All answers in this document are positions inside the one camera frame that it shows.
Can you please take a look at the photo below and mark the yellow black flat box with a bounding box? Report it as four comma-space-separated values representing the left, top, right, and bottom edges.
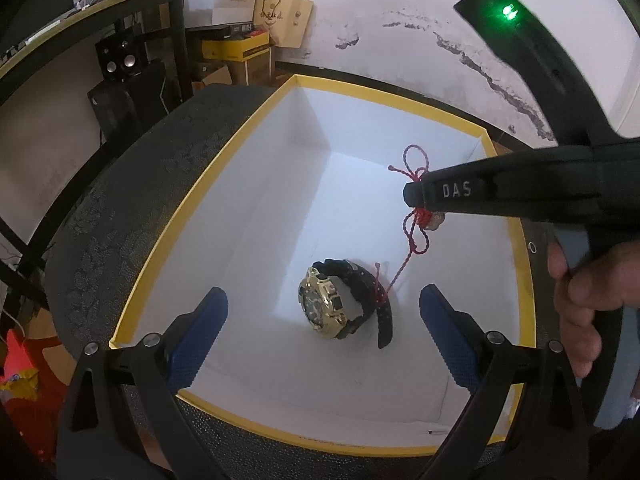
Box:
201, 30, 270, 62

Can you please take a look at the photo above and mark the black desk with shelf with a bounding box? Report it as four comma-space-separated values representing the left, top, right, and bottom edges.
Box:
0, 0, 216, 331

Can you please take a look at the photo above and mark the brown cardboard box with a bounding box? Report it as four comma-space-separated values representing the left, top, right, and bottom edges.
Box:
192, 54, 274, 92

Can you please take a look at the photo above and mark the red string charm bracelet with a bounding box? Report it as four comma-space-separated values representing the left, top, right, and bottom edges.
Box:
373, 143, 446, 308

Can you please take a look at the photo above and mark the brown paper gift bag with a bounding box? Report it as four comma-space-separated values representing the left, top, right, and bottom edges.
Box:
253, 0, 314, 49

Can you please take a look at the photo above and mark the red orange bag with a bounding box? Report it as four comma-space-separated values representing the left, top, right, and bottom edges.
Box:
1, 330, 70, 474

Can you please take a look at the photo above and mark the black speaker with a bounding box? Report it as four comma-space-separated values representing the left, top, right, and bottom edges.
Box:
96, 34, 149, 81

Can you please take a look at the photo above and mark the gold black wristwatch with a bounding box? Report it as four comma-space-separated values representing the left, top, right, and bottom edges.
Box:
297, 259, 394, 349

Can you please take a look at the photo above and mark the black patterned table mat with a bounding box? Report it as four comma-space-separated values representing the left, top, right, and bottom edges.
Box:
44, 83, 566, 480

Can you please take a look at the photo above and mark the yellow white open box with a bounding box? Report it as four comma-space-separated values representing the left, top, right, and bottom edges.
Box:
111, 76, 536, 457

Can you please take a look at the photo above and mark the person's right hand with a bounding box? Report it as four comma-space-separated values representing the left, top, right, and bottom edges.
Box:
548, 242, 640, 378

